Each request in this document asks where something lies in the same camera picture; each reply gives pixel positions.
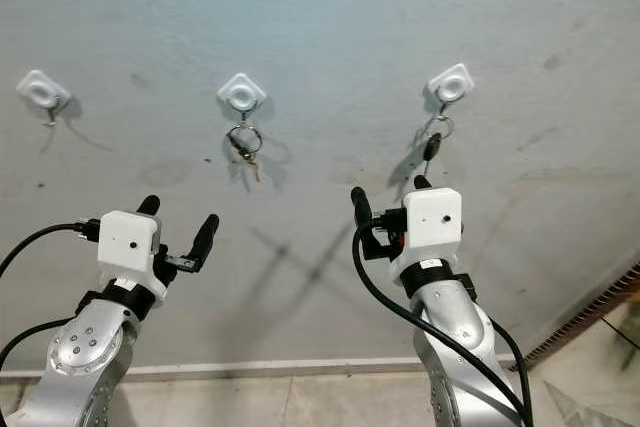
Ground metal keys on ring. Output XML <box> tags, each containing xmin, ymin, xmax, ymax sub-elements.
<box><xmin>224</xmin><ymin>122</ymin><xmax>264</xmax><ymax>183</ymax></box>

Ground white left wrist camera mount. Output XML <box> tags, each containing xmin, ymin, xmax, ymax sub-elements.
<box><xmin>98</xmin><ymin>211</ymin><xmax>164</xmax><ymax>298</ymax></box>

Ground white adhesive wall hook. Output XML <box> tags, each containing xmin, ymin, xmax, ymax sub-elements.
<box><xmin>16</xmin><ymin>69</ymin><xmax>73</xmax><ymax>128</ymax></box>
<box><xmin>426</xmin><ymin>63</ymin><xmax>476</xmax><ymax>113</ymax></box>
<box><xmin>217</xmin><ymin>73</ymin><xmax>267</xmax><ymax>126</ymax></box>

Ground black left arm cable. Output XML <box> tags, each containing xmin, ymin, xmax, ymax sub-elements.
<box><xmin>0</xmin><ymin>219</ymin><xmax>103</xmax><ymax>427</ymax></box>

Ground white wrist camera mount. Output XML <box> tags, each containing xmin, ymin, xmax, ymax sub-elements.
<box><xmin>98</xmin><ymin>211</ymin><xmax>164</xmax><ymax>298</ymax></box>
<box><xmin>390</xmin><ymin>188</ymin><xmax>463</xmax><ymax>280</ymax></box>

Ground black-headed key on ring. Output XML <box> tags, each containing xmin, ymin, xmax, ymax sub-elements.
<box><xmin>418</xmin><ymin>112</ymin><xmax>456</xmax><ymax>163</ymax></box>

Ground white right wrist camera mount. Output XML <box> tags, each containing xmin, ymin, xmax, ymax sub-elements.
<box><xmin>390</xmin><ymin>188</ymin><xmax>463</xmax><ymax>280</ymax></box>

